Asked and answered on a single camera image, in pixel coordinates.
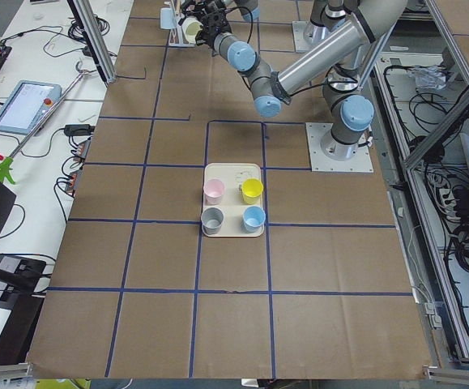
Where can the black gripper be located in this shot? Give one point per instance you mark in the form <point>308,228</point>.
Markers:
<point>211,21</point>

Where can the white plastic cup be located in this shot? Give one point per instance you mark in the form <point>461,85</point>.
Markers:
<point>191,27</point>

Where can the light blue cup front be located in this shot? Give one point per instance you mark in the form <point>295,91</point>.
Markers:
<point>167,18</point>

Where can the light blue cup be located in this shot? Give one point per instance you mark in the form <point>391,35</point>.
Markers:
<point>167,18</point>
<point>254,218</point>

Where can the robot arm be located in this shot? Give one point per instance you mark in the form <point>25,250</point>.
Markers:
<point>351,26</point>
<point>352,113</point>

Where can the pink plastic cup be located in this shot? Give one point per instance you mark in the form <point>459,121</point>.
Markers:
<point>213,190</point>

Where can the yellow plastic cup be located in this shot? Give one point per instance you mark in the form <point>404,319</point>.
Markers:
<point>252,189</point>

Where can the grey plastic cup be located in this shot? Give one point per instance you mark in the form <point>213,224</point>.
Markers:
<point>212,220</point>

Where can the light blue cup back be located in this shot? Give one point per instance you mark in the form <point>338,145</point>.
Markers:
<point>254,218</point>

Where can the cream plastic tray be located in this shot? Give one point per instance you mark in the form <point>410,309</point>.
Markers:
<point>232,205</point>

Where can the blue teach pendant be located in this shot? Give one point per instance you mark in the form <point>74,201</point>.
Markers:
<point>26,105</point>

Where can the metal reacher grabber tool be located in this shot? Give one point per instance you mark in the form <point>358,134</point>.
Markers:
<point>5,165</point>

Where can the white wire cup rack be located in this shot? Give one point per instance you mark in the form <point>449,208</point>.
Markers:
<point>176,37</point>

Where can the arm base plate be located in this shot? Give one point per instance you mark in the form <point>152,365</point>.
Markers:
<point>320,162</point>
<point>305,35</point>

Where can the aluminium frame post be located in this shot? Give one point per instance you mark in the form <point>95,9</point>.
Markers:
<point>86,20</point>

